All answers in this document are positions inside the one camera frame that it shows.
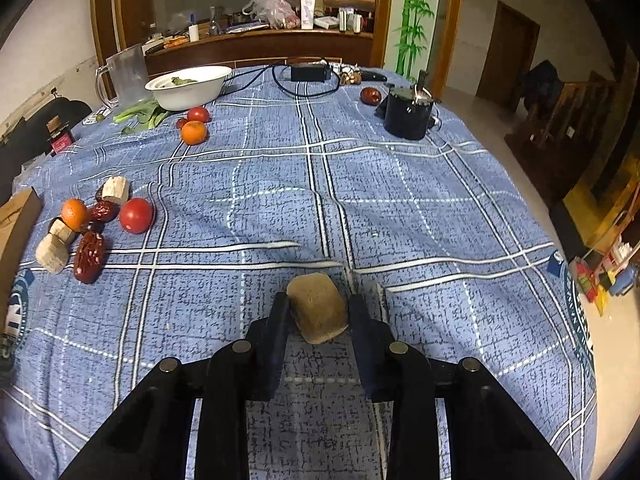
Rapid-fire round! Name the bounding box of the brown wooden door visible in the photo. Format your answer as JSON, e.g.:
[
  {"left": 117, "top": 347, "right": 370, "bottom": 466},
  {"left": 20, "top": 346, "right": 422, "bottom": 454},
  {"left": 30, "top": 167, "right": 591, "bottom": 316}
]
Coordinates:
[{"left": 476, "top": 0, "right": 542, "bottom": 113}]

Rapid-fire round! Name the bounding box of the pile of colourful boxes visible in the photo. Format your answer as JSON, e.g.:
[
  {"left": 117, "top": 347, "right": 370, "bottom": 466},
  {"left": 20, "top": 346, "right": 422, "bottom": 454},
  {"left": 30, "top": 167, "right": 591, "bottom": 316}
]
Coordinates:
[{"left": 571, "top": 237, "right": 640, "bottom": 317}]

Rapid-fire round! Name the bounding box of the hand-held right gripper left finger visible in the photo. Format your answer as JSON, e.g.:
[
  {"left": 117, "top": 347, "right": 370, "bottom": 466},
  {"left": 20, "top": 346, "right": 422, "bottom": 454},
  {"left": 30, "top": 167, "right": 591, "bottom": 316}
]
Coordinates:
[{"left": 59, "top": 292, "right": 292, "bottom": 480}]

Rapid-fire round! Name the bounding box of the black chair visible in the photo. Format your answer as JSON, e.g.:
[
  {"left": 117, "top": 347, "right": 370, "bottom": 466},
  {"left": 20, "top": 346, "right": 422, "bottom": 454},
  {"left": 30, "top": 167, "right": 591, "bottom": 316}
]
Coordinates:
[{"left": 0, "top": 97, "right": 93, "bottom": 206}]

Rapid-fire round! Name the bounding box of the brown cardboard box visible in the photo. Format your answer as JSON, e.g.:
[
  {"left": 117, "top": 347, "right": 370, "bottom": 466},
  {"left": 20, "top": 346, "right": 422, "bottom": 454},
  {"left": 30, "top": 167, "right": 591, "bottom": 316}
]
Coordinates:
[{"left": 0, "top": 186, "right": 42, "bottom": 337}]

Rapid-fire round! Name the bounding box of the dark jacket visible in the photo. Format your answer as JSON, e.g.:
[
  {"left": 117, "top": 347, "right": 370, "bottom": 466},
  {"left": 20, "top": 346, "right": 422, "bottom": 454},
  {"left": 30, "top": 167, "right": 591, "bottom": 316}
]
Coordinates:
[{"left": 521, "top": 59, "right": 572, "bottom": 112}]

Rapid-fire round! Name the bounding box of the black power cable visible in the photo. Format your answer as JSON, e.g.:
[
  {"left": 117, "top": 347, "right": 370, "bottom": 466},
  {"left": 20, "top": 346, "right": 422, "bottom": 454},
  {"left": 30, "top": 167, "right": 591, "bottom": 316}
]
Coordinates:
[{"left": 220, "top": 57, "right": 346, "bottom": 99}]

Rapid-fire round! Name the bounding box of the black power adapter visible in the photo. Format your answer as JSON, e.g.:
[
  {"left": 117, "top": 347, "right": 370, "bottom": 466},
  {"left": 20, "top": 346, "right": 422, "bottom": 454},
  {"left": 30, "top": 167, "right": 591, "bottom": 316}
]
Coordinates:
[{"left": 290, "top": 62, "right": 332, "bottom": 82}]

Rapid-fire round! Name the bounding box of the wooden bench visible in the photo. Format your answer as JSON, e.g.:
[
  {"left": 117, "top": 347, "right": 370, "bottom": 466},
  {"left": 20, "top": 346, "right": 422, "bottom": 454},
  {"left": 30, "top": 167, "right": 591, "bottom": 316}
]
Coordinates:
[{"left": 504, "top": 67, "right": 640, "bottom": 211}]

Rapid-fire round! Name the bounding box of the small red box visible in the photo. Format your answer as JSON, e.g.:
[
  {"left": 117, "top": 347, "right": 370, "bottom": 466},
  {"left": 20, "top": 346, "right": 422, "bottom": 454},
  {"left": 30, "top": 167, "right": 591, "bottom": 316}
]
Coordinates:
[{"left": 49, "top": 127, "right": 76, "bottom": 156}]

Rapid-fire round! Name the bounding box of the green bamboo wall sticker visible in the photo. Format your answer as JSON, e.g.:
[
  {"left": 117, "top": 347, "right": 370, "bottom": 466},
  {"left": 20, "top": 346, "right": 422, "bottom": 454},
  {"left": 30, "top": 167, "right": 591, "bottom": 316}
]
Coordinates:
[{"left": 392, "top": 0, "right": 436, "bottom": 81}]

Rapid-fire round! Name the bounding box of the wooden counter cabinet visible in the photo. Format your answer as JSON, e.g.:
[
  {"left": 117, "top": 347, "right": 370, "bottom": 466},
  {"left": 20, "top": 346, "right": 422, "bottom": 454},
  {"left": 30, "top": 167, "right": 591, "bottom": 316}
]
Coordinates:
[{"left": 91, "top": 0, "right": 467, "bottom": 86}]

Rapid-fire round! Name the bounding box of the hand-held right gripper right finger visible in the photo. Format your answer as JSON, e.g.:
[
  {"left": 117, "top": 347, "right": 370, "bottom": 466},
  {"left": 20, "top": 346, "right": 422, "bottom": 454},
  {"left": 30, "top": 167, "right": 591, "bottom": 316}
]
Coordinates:
[{"left": 347, "top": 293, "right": 576, "bottom": 480}]

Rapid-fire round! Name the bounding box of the clear glass pitcher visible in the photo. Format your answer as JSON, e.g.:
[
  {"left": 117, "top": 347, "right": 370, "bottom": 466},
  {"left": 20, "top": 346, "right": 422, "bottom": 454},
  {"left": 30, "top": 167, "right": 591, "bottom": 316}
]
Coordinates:
[{"left": 94, "top": 43, "right": 149, "bottom": 109}]

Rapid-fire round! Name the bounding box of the white bowl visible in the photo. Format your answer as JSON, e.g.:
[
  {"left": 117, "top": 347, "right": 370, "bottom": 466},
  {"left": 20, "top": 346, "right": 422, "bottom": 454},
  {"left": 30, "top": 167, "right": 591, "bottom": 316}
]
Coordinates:
[{"left": 144, "top": 65, "right": 233, "bottom": 111}]

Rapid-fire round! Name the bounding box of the green leafy vegetable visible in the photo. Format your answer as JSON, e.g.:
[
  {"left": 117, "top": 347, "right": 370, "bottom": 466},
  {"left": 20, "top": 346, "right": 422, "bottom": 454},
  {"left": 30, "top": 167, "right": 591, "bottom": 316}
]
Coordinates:
[{"left": 112, "top": 100, "right": 171, "bottom": 134}]

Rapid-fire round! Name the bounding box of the black electric kettle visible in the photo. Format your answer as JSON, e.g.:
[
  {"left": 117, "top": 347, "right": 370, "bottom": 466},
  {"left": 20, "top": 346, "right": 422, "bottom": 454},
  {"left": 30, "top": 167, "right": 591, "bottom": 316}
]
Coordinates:
[{"left": 375, "top": 70, "right": 443, "bottom": 141}]

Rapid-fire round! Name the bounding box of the white plastic bag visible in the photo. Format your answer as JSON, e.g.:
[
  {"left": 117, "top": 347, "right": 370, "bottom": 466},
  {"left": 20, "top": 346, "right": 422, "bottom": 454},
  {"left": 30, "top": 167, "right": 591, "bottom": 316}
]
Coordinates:
[{"left": 242, "top": 0, "right": 302, "bottom": 30}]

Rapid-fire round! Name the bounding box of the orange tangerine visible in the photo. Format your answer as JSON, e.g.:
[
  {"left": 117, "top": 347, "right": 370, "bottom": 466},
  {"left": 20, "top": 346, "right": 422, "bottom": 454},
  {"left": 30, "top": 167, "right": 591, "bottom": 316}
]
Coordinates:
[
  {"left": 60, "top": 198, "right": 89, "bottom": 229},
  {"left": 180, "top": 120, "right": 208, "bottom": 146}
]

